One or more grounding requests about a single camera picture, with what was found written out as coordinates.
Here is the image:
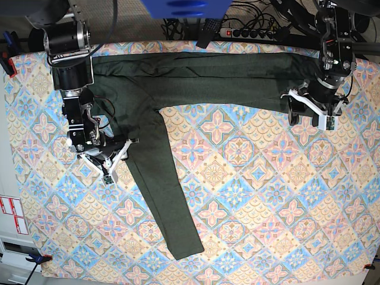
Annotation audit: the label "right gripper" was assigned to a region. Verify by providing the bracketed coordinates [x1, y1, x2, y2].
[62, 88, 139, 183]

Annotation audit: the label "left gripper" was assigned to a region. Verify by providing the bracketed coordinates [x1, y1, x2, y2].
[280, 7, 356, 129]

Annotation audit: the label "dark green long-sleeve shirt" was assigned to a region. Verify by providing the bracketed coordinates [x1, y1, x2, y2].
[91, 52, 326, 261]

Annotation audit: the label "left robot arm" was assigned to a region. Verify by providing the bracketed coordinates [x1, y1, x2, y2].
[272, 1, 379, 131]

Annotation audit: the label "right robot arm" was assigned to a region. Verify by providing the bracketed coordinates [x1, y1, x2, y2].
[26, 1, 133, 185]

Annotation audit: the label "white power strip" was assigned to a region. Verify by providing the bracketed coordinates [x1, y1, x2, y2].
[219, 28, 274, 40]

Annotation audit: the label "colourful patterned tablecloth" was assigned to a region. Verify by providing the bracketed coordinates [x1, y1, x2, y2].
[1, 53, 379, 284]

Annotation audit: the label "red white labels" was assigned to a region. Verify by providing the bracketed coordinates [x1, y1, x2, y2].
[1, 196, 29, 235]

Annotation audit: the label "blue orange clamp lower left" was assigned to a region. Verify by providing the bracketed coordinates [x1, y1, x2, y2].
[26, 254, 52, 265]

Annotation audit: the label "blue orange clamp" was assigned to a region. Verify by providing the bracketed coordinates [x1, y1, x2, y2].
[1, 31, 17, 78]
[26, 254, 52, 265]

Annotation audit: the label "black remote control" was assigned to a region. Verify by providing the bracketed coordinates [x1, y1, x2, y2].
[196, 18, 221, 49]

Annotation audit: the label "black round stool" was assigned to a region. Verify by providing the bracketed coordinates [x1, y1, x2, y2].
[27, 28, 48, 52]

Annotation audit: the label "blue orange clamp upper left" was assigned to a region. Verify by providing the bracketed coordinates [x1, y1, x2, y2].
[1, 31, 17, 78]

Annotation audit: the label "orange clamp lower right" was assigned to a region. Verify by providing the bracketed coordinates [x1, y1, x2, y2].
[364, 264, 376, 270]

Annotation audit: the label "blue box overhead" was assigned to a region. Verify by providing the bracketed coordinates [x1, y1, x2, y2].
[141, 0, 232, 19]

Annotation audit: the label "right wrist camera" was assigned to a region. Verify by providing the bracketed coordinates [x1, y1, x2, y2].
[102, 175, 114, 185]

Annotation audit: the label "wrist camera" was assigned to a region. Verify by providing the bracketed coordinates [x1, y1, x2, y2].
[325, 116, 338, 131]
[102, 175, 114, 185]

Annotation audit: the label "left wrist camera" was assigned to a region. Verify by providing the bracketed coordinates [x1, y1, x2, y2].
[325, 116, 338, 131]

